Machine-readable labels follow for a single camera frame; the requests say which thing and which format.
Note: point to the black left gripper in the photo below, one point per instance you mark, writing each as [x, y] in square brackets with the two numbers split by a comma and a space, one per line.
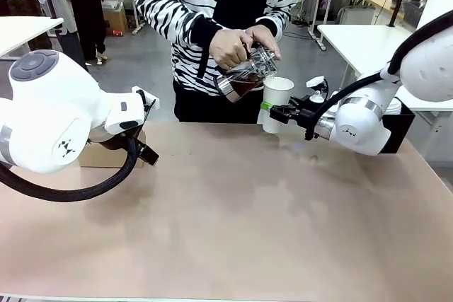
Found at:
[148, 153]

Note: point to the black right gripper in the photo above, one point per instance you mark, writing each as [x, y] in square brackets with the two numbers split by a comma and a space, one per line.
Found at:
[302, 115]

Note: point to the white paper cup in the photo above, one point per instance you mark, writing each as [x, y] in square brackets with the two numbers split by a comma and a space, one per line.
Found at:
[277, 91]

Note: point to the glass pitcher with dark drink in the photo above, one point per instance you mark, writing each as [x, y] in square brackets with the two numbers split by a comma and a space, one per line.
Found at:
[247, 75]

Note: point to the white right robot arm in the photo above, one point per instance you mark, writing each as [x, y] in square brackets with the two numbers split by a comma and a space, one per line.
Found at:
[357, 128]

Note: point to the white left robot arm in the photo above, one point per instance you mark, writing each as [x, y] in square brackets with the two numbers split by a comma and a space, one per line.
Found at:
[53, 111]

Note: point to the person's left forearm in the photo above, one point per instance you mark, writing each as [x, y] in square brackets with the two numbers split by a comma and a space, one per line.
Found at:
[277, 22]

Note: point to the person's right forearm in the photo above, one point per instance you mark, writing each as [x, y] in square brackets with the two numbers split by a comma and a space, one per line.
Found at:
[198, 31]

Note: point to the brown cardboard cup carrier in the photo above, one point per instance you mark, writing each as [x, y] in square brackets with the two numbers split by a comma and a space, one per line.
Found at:
[95, 157]

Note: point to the person's left hand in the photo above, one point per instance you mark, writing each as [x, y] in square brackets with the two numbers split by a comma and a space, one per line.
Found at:
[265, 38]

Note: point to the person's right hand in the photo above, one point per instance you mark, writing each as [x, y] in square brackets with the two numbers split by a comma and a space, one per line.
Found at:
[226, 47]

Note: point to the large white table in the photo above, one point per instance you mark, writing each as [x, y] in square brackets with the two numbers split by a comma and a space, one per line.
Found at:
[361, 44]

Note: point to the stack of white lids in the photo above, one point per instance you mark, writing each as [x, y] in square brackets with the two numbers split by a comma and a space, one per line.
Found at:
[393, 105]

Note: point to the grey office chair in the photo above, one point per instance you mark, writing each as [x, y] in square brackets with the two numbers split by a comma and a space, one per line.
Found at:
[355, 15]

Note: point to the black open box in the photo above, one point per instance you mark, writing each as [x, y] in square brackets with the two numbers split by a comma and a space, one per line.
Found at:
[400, 130]

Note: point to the background cardboard box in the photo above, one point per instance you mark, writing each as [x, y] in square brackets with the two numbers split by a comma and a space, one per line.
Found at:
[115, 19]

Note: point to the wooden top desk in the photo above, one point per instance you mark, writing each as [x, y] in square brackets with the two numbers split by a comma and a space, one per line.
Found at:
[384, 5]

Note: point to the bystander in black trousers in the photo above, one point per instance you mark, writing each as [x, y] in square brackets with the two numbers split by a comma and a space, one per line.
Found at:
[85, 15]

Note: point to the small white table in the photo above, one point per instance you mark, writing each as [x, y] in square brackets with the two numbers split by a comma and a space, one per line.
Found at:
[21, 31]

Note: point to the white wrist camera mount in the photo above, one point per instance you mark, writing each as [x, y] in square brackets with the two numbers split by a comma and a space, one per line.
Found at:
[315, 81]

